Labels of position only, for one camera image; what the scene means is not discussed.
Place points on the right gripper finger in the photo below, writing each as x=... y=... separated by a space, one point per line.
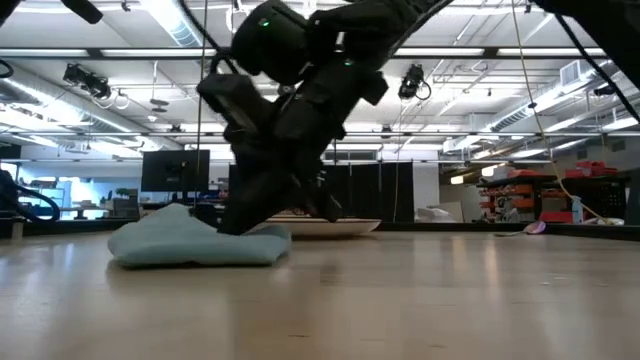
x=322 y=202
x=255 y=200

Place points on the yellow ceramic plate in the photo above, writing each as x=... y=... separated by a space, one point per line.
x=340 y=227

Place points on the teal cloth napkin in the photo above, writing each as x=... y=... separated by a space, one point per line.
x=175 y=240

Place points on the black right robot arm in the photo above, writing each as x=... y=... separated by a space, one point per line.
x=272 y=40

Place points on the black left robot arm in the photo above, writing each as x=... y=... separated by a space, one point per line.
x=82 y=9

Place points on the black computer monitor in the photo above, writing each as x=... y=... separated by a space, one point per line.
x=175 y=170

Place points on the black ceiling spotlight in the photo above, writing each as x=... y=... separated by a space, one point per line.
x=412 y=82

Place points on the black shelf with red bins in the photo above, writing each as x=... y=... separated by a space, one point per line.
x=530 y=192

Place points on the red storage bin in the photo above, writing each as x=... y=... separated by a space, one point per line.
x=555 y=217

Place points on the blue spray bottle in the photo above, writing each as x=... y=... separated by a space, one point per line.
x=578 y=210

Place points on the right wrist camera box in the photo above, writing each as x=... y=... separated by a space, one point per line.
x=230 y=100

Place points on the black aluminium table frame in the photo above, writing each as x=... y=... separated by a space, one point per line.
x=450 y=228

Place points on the black ceiling camera cluster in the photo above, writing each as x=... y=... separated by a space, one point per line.
x=90 y=82

